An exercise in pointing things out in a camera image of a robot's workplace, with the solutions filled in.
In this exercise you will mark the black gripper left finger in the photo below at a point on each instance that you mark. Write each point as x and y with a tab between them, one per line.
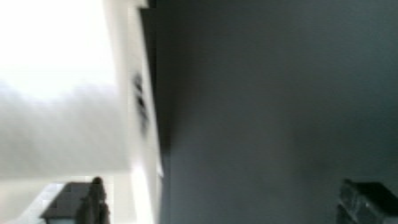
77	206

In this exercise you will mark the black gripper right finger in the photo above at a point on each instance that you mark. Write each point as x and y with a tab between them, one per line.
368	204

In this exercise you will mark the white drawer tray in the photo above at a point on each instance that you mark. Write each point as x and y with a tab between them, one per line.
79	132

